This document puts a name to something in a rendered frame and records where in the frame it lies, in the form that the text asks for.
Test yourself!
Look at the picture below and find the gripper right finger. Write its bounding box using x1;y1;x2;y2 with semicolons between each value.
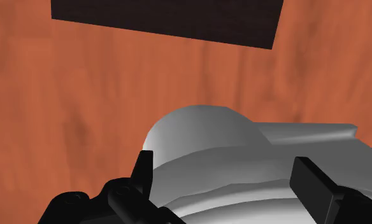
289;156;372;224

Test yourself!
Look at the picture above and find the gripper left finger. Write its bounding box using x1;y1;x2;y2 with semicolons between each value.
38;150;187;224

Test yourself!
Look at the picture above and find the grey toilet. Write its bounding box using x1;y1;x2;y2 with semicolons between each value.
141;104;372;224

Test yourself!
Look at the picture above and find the black robot stand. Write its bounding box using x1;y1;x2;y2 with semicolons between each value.
50;0;284;50

